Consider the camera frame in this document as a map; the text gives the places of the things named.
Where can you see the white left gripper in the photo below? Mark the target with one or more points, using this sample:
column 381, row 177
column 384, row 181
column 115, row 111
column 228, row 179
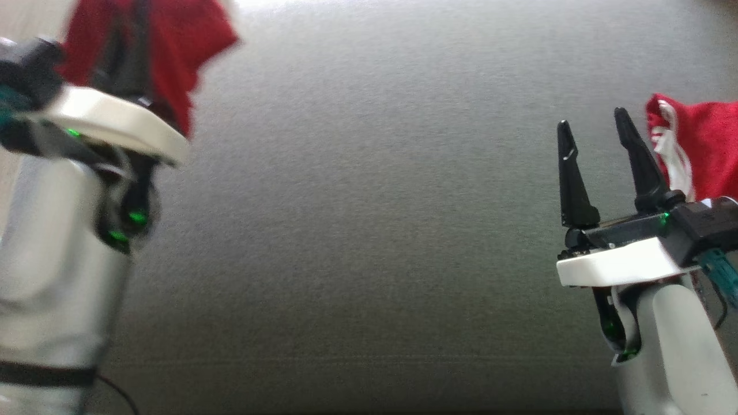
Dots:
column 115, row 124

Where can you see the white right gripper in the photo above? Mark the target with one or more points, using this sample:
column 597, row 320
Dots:
column 617, row 262

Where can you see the red Bulls 23 shorts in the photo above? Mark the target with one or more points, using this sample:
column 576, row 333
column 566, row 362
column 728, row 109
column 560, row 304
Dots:
column 190, row 46

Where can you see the red jersey with white sleeves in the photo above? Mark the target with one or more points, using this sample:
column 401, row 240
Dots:
column 709, row 150

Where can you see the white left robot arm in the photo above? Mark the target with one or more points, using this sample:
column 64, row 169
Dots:
column 52, row 276

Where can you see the large grey sofa seat cushion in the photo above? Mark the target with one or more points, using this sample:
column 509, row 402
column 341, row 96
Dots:
column 375, row 202

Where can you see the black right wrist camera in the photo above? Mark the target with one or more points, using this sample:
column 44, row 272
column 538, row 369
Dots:
column 703, row 227

